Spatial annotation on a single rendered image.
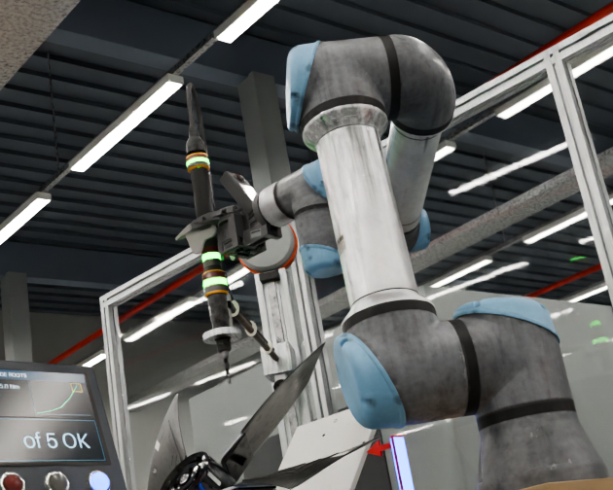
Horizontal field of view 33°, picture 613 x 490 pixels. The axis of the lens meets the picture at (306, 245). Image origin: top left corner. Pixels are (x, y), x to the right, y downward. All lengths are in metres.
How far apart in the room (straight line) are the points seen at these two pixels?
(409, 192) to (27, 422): 0.75
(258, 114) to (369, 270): 7.73
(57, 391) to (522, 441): 0.51
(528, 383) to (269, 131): 7.77
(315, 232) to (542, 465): 0.67
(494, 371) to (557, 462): 0.12
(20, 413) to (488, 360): 0.52
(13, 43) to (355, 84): 5.27
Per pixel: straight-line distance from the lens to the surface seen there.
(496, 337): 1.23
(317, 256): 1.70
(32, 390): 1.13
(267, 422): 1.97
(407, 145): 1.53
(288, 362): 2.46
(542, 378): 1.23
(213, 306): 1.90
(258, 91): 9.06
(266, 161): 8.76
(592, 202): 2.27
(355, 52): 1.40
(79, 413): 1.15
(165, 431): 2.17
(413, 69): 1.40
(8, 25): 6.40
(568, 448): 1.21
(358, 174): 1.31
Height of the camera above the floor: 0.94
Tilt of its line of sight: 20 degrees up
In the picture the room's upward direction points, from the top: 10 degrees counter-clockwise
